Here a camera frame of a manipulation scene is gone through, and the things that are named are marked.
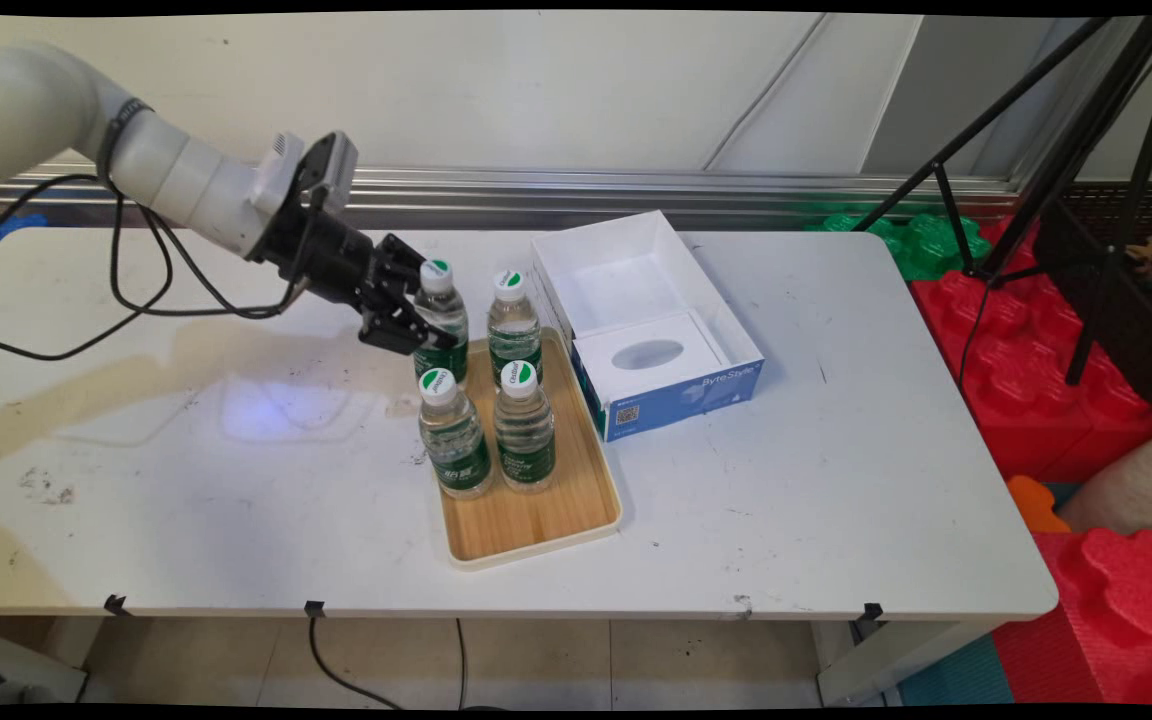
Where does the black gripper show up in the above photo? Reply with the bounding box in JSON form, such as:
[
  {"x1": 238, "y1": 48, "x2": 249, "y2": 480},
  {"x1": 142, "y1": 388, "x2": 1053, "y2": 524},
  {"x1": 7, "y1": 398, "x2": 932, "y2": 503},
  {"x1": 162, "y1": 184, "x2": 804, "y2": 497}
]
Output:
[{"x1": 255, "y1": 204, "x2": 459, "y2": 357}]

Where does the water bottle green label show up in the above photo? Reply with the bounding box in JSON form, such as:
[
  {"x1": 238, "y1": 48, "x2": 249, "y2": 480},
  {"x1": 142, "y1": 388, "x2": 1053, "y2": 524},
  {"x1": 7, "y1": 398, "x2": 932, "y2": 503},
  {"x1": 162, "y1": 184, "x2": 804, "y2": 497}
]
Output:
[
  {"x1": 418, "y1": 368, "x2": 494, "y2": 500},
  {"x1": 413, "y1": 259, "x2": 470, "y2": 388},
  {"x1": 487, "y1": 270, "x2": 544, "y2": 386},
  {"x1": 494, "y1": 360, "x2": 557, "y2": 494}
]

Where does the bamboo tray white rim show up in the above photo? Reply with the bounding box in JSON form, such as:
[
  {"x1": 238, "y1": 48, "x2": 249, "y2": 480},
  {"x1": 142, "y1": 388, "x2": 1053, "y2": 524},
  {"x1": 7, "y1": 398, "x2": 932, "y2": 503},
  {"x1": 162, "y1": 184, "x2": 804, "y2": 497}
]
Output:
[{"x1": 419, "y1": 327, "x2": 624, "y2": 572}]

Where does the white blue cardboard box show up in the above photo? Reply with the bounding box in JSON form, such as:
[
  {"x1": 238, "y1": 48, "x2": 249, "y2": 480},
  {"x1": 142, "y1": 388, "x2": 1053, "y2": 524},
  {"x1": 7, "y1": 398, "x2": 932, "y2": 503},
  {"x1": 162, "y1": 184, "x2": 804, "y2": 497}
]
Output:
[{"x1": 531, "y1": 210, "x2": 766, "y2": 443}]

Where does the blue object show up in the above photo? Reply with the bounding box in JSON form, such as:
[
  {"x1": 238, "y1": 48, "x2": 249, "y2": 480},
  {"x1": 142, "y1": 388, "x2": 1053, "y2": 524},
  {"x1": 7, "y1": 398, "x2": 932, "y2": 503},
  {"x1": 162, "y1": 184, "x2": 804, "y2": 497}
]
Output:
[{"x1": 0, "y1": 213, "x2": 47, "y2": 273}]

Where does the green foam block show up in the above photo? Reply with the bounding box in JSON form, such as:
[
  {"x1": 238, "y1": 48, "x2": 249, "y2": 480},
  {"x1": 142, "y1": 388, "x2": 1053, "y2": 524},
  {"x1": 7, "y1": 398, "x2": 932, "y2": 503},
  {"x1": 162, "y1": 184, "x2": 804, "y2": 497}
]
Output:
[{"x1": 806, "y1": 205, "x2": 994, "y2": 283}]

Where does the white table leg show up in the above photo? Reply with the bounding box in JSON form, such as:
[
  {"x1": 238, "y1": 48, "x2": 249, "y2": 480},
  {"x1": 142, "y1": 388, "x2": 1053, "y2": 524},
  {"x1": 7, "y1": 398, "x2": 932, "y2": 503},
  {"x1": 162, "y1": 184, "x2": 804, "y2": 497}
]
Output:
[{"x1": 816, "y1": 620, "x2": 1007, "y2": 706}]

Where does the large red foam block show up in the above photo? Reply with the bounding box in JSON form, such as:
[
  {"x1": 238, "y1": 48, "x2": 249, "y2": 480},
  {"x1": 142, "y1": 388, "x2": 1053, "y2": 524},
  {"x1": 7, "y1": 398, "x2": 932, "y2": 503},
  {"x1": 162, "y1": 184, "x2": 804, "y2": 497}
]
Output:
[{"x1": 911, "y1": 215, "x2": 1152, "y2": 486}]

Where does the orange foam piece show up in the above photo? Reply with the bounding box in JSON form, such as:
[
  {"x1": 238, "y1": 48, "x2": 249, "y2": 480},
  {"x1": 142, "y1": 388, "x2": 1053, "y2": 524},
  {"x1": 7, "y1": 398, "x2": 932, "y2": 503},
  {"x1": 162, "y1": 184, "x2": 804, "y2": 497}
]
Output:
[{"x1": 1006, "y1": 475, "x2": 1072, "y2": 534}]

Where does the teal floor mat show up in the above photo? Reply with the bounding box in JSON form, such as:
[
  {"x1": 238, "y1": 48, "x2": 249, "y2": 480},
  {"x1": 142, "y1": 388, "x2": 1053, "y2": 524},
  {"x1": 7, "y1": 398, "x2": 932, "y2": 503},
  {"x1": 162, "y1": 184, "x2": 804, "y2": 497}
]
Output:
[{"x1": 896, "y1": 635, "x2": 1017, "y2": 706}]

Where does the black tripod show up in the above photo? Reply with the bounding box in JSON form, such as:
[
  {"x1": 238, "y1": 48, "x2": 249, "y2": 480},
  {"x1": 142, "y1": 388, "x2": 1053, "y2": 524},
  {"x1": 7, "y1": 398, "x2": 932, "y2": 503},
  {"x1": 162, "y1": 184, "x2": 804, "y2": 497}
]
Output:
[{"x1": 851, "y1": 15, "x2": 1152, "y2": 386}]

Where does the beige cushion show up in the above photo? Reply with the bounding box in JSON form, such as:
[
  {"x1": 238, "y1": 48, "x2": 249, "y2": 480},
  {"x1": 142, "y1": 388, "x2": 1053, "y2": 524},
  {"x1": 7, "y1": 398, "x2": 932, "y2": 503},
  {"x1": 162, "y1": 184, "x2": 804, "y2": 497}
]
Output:
[{"x1": 1061, "y1": 415, "x2": 1152, "y2": 546}]

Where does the red foam block wavy edge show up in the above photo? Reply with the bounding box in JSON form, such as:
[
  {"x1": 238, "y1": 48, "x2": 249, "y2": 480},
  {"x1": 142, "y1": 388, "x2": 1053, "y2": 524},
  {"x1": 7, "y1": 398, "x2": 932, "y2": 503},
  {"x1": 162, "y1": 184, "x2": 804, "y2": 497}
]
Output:
[{"x1": 991, "y1": 528, "x2": 1152, "y2": 706}]

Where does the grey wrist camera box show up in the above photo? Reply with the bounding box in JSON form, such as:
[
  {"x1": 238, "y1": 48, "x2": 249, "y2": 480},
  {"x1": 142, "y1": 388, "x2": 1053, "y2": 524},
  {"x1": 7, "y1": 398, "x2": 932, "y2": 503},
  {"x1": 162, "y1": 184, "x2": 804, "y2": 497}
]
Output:
[{"x1": 298, "y1": 131, "x2": 359, "y2": 216}]

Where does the silver metal wall rail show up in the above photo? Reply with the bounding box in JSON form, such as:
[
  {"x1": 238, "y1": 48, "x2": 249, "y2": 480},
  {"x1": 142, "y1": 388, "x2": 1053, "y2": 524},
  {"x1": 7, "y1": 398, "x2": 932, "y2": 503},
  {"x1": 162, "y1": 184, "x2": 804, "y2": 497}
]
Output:
[{"x1": 0, "y1": 163, "x2": 1022, "y2": 233}]

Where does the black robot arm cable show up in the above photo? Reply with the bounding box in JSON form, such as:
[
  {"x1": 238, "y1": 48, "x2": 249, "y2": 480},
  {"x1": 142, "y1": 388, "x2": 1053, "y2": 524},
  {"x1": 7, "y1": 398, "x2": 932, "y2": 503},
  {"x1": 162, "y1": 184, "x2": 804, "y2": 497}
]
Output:
[{"x1": 0, "y1": 100, "x2": 322, "y2": 361}]

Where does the curved black floor cable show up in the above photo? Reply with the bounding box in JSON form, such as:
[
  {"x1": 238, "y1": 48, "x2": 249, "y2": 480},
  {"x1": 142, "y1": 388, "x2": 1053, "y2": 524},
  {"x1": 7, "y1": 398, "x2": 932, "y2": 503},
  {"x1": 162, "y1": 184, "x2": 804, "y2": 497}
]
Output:
[{"x1": 309, "y1": 617, "x2": 407, "y2": 709}]

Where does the thin black tripod cable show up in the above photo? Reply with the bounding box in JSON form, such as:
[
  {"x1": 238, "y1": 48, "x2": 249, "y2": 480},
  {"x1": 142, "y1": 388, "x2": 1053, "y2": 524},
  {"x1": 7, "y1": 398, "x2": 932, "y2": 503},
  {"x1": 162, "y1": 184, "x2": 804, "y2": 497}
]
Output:
[{"x1": 956, "y1": 278, "x2": 997, "y2": 393}]

